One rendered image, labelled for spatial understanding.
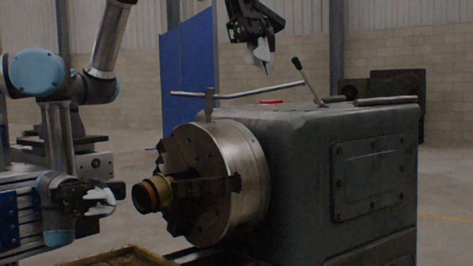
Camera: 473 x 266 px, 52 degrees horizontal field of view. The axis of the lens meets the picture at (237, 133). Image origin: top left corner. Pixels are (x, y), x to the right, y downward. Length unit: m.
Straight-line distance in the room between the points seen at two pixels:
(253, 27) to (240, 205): 0.42
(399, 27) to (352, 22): 1.09
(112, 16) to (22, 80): 0.52
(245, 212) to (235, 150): 0.15
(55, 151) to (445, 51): 10.08
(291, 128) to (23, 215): 0.91
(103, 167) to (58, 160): 0.24
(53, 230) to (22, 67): 0.41
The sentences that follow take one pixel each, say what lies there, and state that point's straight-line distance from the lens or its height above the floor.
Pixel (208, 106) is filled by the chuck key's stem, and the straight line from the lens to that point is 1.20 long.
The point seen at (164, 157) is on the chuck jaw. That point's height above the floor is 1.15.
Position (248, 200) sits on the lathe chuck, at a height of 1.06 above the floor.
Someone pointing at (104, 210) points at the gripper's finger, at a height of 1.06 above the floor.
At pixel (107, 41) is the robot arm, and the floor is 1.48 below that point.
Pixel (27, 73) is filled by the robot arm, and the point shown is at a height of 1.37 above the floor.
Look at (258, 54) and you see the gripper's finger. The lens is 1.19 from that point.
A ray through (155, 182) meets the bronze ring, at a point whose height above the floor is 1.11.
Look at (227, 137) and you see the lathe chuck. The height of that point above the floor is 1.20.
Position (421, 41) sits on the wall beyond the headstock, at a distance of 11.15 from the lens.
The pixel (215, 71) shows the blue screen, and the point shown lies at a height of 1.47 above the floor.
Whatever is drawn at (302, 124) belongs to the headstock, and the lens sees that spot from 1.16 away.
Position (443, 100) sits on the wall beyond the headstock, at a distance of 11.04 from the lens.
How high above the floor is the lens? 1.33
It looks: 6 degrees down
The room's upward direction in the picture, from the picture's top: 2 degrees counter-clockwise
